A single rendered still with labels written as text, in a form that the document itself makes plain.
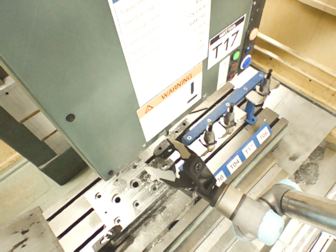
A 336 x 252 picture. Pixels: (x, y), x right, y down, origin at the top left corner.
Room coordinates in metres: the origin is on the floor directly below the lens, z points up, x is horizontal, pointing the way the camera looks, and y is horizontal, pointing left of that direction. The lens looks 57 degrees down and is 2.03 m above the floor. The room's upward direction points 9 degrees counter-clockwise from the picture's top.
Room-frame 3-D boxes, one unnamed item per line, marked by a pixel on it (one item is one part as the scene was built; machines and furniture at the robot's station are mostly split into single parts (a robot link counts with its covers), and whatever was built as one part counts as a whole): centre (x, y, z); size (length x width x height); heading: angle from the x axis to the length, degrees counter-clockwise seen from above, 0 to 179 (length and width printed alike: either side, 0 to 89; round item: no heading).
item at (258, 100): (0.60, -0.37, 1.21); 0.07 x 0.05 x 0.01; 35
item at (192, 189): (0.22, -0.06, 1.38); 0.12 x 0.08 x 0.09; 47
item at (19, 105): (0.78, 0.41, 1.16); 0.48 x 0.05 x 0.51; 125
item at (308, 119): (0.79, -0.38, 0.75); 0.89 x 0.70 x 0.26; 35
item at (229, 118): (0.50, -0.23, 1.26); 0.04 x 0.04 x 0.07
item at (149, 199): (0.37, 0.22, 0.97); 0.29 x 0.23 x 0.05; 125
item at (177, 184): (0.23, 0.00, 1.41); 0.09 x 0.05 x 0.02; 71
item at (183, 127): (0.62, -0.01, 0.93); 0.26 x 0.05 x 0.06; 130
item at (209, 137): (0.44, -0.14, 1.26); 0.04 x 0.04 x 0.07
